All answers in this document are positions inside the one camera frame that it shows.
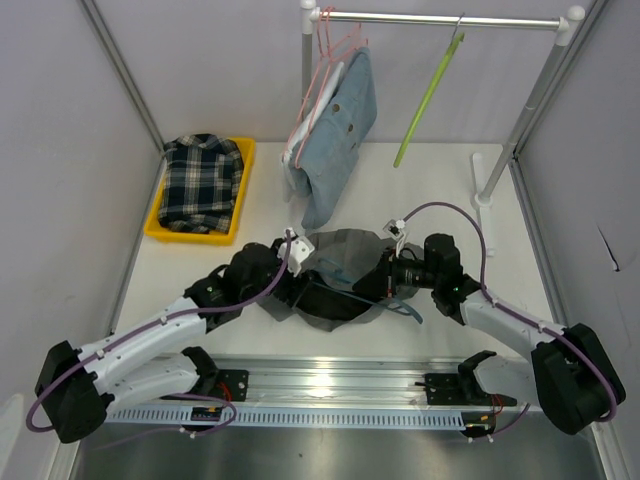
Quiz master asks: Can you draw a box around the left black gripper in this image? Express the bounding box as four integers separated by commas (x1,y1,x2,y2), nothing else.
242,239,313,307

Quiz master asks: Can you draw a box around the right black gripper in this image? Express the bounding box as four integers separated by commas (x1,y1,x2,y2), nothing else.
352,246,440,299

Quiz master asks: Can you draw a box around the blue plastic hanger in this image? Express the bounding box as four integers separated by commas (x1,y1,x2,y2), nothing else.
312,250,435,324

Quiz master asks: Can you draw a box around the grey garment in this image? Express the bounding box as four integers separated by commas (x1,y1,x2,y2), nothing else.
258,229,395,332

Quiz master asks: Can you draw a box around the light blue denim skirt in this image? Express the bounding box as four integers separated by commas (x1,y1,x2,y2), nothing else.
292,47,377,230

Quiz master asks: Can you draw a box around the pink wire hanger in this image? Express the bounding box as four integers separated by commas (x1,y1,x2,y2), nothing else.
282,1,333,166
286,24,368,168

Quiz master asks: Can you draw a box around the white skirt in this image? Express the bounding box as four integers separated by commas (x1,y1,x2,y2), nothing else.
280,62,345,202

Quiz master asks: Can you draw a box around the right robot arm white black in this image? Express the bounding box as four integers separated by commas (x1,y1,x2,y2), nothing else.
354,234,626,435

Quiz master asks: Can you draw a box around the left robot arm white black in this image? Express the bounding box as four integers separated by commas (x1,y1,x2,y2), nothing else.
26,229,315,444

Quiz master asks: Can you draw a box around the green plastic hanger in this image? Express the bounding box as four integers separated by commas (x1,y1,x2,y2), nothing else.
393,13,465,168

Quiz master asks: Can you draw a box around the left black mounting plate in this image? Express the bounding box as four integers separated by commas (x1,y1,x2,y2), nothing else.
203,369,250,402

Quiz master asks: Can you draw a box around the black mounting plate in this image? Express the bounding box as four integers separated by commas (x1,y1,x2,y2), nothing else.
203,369,250,402
415,373,517,407

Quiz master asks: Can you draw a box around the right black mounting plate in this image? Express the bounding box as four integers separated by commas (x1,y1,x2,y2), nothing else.
415,373,517,407

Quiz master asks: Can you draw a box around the plaid garment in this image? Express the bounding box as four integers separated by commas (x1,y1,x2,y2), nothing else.
157,134,244,234

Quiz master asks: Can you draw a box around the yellow plastic tray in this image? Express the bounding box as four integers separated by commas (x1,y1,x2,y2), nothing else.
143,137,256,246

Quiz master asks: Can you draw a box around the metal clothes rack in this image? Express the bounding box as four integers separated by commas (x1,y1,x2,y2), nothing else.
282,1,587,257

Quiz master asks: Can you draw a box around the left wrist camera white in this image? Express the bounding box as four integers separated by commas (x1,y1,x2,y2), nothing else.
277,228,316,277

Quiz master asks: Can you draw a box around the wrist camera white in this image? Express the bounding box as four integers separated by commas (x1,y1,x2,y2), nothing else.
277,228,316,277
383,219,408,257

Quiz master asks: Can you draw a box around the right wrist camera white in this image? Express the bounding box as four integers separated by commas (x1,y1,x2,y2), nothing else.
383,219,408,257

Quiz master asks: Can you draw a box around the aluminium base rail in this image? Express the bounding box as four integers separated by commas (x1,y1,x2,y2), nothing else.
117,352,566,414

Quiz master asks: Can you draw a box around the white slotted cable duct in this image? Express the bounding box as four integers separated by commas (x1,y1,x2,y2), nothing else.
107,405,466,431

